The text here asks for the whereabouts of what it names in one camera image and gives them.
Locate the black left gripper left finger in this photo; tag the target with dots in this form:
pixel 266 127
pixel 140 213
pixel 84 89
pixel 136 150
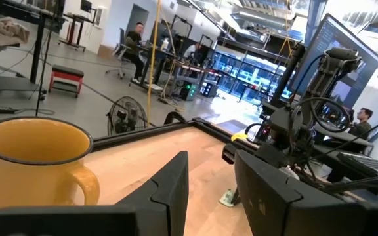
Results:
pixel 162 196

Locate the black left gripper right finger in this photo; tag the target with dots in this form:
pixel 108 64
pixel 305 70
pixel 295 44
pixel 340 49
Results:
pixel 267 203

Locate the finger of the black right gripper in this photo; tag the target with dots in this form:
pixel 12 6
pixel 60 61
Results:
pixel 229 153

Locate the pale green wrapper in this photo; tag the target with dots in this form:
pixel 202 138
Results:
pixel 227 198

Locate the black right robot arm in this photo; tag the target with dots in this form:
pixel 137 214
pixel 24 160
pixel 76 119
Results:
pixel 323 75

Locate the yellow tape piece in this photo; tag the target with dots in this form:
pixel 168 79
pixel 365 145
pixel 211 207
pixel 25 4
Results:
pixel 239 136

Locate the black floor fan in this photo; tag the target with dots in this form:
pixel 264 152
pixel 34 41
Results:
pixel 126 114

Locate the person seated by monitor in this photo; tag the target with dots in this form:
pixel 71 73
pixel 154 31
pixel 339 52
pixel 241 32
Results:
pixel 361 128

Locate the black keyboard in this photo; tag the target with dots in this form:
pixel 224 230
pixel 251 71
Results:
pixel 366 163

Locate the person bent over desk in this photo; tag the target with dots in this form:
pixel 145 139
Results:
pixel 190 50

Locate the large computer monitor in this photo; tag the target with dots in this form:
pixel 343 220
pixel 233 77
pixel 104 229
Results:
pixel 330 32

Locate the yellow enamel mug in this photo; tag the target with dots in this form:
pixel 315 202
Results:
pixel 28 154

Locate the person on office chair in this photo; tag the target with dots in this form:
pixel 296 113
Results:
pixel 133 41

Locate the grey office chair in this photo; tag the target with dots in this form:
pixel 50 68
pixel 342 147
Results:
pixel 120 49

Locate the red stool with black seat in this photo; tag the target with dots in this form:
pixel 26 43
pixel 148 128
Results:
pixel 66 77

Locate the black thin stand pole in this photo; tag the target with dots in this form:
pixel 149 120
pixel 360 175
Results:
pixel 46 59

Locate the black standing desk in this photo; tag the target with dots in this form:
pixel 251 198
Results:
pixel 38 49

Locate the beige cloth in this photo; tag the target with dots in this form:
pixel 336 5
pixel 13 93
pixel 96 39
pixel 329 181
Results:
pixel 7 31

